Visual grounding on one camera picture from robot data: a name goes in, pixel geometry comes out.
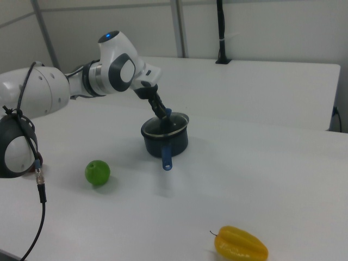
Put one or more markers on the yellow starfruit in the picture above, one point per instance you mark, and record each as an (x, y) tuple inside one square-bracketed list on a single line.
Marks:
[(239, 243)]

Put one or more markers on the black camera pole, white tape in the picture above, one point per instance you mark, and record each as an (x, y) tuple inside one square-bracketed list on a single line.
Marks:
[(221, 27)]

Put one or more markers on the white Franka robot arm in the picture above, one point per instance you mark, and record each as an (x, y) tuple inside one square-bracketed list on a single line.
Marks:
[(49, 89)]

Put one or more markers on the glass lid with blue knob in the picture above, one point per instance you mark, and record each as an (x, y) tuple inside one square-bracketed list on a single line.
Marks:
[(175, 125)]

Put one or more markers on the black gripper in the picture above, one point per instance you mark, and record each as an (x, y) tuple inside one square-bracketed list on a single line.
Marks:
[(145, 92)]

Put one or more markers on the green apple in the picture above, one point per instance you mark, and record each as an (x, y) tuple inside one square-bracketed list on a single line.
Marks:
[(98, 173)]

